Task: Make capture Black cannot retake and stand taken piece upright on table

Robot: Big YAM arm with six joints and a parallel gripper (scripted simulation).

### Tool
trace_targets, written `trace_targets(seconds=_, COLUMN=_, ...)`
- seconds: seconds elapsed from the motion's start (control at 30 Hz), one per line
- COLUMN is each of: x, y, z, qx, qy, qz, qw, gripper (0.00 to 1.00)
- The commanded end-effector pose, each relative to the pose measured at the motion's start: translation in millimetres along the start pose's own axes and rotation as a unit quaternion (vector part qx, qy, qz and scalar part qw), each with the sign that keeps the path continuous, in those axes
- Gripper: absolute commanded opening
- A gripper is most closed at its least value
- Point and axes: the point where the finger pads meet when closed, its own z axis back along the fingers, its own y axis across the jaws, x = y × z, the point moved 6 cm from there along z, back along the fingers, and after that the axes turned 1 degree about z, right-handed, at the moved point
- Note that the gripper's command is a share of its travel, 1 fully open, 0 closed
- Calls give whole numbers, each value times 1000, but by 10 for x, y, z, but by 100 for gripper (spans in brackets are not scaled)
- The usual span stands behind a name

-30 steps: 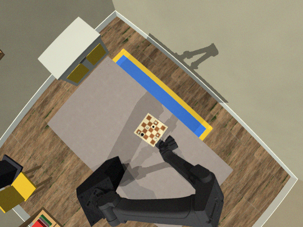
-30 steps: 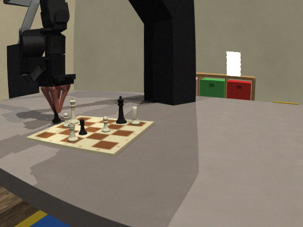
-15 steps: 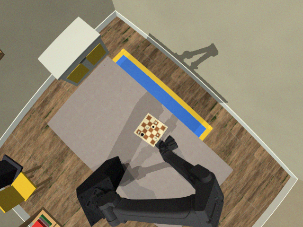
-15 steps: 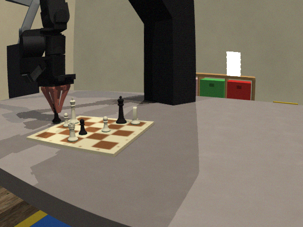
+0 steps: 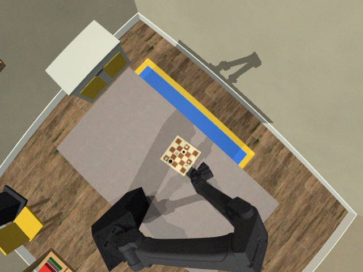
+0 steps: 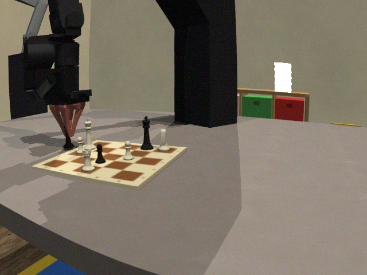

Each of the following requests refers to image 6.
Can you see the cream and brown chessboard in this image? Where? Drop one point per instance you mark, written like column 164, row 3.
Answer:
column 130, row 174

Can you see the white chess king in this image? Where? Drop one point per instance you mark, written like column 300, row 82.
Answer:
column 89, row 143

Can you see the white rook chess piece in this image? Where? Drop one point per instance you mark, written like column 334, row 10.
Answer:
column 87, row 160

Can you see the white pawn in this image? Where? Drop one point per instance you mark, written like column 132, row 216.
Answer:
column 128, row 155
column 79, row 151

